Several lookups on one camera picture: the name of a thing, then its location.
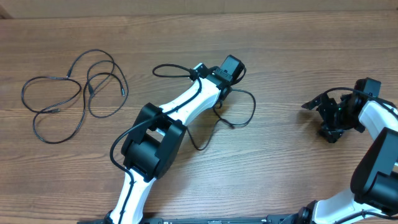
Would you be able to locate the black silver tip USB-C cable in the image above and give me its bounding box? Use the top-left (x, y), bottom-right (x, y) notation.
top-left (185, 88), bottom-right (257, 152)

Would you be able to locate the black USB cable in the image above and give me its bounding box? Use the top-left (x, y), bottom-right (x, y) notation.
top-left (65, 49), bottom-right (130, 119)

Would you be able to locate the black barrel plug cable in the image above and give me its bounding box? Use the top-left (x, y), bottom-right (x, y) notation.
top-left (21, 76), bottom-right (96, 145)

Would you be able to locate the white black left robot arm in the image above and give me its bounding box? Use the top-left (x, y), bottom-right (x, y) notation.
top-left (103, 55), bottom-right (246, 223)

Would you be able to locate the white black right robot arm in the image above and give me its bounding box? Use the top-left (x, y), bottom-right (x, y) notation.
top-left (281, 78), bottom-right (397, 223)

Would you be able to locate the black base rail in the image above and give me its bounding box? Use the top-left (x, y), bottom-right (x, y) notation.
top-left (77, 213), bottom-right (299, 224)

